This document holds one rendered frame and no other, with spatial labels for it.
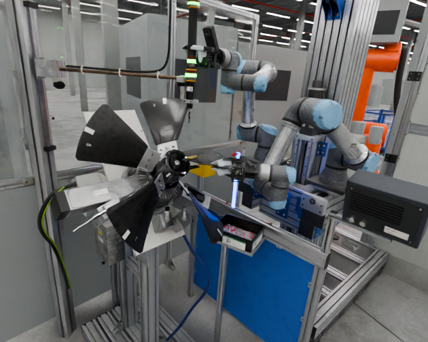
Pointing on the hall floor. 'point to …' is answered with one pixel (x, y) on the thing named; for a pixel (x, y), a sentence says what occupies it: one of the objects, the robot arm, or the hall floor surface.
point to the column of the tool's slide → (41, 160)
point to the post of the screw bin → (220, 292)
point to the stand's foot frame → (106, 334)
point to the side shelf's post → (115, 285)
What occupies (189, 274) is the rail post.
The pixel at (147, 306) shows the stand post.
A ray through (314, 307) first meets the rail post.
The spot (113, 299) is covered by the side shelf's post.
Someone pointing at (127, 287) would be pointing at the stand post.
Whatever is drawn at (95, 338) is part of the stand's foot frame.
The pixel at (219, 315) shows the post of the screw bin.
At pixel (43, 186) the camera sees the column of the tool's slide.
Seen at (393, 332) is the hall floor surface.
